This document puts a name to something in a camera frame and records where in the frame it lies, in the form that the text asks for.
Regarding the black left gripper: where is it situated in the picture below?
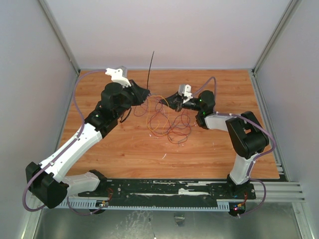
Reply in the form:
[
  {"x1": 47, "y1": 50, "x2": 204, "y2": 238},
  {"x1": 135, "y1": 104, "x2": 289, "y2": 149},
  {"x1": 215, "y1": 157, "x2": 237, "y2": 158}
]
[{"x1": 115, "y1": 79, "x2": 150, "y2": 118}]

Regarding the yellow wire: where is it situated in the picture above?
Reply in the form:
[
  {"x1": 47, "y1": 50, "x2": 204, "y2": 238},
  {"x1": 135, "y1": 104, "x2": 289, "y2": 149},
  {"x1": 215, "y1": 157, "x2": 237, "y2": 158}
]
[{"x1": 146, "y1": 96, "x2": 171, "y2": 136}]

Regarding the purple wire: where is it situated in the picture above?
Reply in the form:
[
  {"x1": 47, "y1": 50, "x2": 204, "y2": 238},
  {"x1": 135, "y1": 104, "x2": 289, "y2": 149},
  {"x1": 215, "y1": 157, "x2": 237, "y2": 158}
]
[{"x1": 133, "y1": 94, "x2": 195, "y2": 145}]

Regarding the black zip tie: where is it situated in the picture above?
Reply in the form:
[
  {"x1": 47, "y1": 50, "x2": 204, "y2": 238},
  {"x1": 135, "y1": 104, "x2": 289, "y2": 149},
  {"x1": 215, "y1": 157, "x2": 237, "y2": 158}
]
[{"x1": 147, "y1": 51, "x2": 155, "y2": 89}]

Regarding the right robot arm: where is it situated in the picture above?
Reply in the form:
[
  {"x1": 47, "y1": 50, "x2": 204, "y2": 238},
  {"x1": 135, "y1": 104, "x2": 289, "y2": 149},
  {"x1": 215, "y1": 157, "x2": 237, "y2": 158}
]
[{"x1": 160, "y1": 90, "x2": 276, "y2": 198}]

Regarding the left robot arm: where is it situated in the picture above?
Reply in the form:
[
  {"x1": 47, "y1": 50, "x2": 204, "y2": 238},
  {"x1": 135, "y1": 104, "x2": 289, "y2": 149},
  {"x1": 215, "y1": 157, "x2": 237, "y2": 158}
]
[{"x1": 25, "y1": 80, "x2": 150, "y2": 209}]

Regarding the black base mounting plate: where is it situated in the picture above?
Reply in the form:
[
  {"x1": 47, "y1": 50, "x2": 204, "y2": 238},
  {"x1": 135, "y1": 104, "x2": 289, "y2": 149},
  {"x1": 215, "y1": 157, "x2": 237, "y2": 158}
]
[{"x1": 78, "y1": 179, "x2": 256, "y2": 202}]

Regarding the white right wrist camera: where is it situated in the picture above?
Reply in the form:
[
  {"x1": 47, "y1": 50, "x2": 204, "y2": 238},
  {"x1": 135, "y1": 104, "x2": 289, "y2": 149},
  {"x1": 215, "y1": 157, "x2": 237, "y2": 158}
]
[{"x1": 178, "y1": 84, "x2": 193, "y2": 103}]

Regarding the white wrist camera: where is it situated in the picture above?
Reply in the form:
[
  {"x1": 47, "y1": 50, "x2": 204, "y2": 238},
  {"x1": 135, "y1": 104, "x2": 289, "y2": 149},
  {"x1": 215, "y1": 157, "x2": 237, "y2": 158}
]
[
  {"x1": 178, "y1": 84, "x2": 193, "y2": 103},
  {"x1": 105, "y1": 66, "x2": 132, "y2": 88}
]

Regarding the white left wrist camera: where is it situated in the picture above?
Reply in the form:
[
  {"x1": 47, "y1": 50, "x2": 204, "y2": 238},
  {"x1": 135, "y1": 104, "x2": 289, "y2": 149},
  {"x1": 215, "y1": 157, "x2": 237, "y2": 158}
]
[{"x1": 105, "y1": 66, "x2": 132, "y2": 88}]

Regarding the grey slotted cable duct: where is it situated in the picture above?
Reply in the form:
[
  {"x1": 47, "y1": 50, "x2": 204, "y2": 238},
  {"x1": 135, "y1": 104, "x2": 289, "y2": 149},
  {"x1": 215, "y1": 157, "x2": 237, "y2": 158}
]
[{"x1": 57, "y1": 196, "x2": 230, "y2": 212}]

